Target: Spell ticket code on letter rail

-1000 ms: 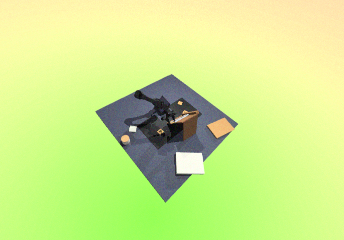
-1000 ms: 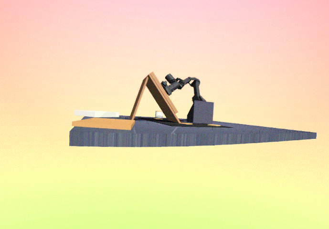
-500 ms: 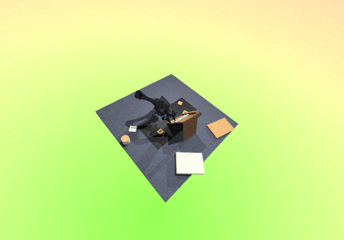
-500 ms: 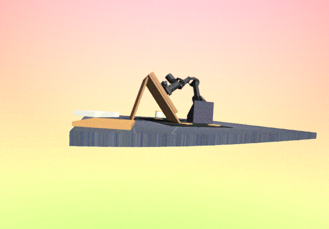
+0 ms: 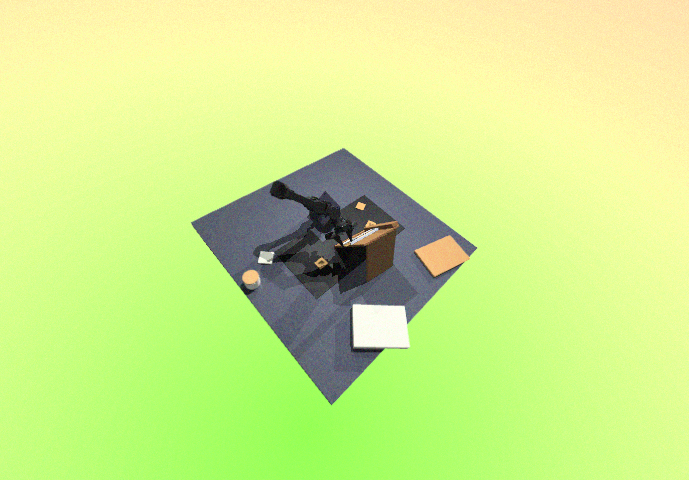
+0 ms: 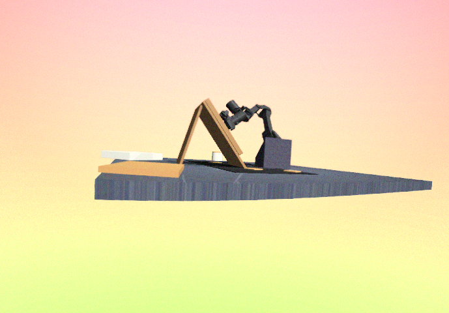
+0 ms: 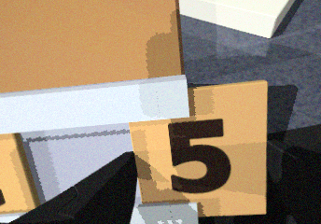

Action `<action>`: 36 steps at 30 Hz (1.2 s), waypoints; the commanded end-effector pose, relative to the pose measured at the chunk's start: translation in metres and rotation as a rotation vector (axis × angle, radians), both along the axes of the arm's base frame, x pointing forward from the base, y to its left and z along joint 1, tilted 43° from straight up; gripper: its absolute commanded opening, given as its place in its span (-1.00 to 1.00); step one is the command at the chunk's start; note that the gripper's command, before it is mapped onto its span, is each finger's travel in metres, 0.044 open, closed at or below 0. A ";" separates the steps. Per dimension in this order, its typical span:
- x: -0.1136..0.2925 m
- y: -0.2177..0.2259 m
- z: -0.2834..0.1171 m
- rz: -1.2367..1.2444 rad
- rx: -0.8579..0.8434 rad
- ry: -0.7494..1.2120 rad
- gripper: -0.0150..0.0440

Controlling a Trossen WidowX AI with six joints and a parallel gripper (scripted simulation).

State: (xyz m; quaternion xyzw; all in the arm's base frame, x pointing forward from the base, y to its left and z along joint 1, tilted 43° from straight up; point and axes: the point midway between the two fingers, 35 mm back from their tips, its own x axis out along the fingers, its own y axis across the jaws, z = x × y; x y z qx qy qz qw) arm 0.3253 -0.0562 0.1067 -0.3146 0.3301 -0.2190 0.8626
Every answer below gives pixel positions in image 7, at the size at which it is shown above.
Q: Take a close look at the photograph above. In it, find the tan square tile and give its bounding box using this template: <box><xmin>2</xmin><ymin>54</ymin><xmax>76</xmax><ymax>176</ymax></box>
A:
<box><xmin>0</xmin><ymin>132</ymin><xmax>41</xmax><ymax>215</ymax></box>
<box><xmin>129</xmin><ymin>80</ymin><xmax>268</xmax><ymax>217</ymax></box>

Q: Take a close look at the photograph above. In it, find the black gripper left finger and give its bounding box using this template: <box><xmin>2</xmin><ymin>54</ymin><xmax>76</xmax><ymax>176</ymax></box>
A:
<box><xmin>0</xmin><ymin>151</ymin><xmax>138</xmax><ymax>224</ymax></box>

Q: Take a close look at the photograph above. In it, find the white flat square slab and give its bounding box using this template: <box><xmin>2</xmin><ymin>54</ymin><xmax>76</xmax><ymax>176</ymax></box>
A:
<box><xmin>179</xmin><ymin>0</ymin><xmax>295</xmax><ymax>38</ymax></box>

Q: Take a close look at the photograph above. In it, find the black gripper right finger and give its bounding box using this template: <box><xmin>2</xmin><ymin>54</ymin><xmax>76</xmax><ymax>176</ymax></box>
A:
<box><xmin>266</xmin><ymin>140</ymin><xmax>321</xmax><ymax>224</ymax></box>

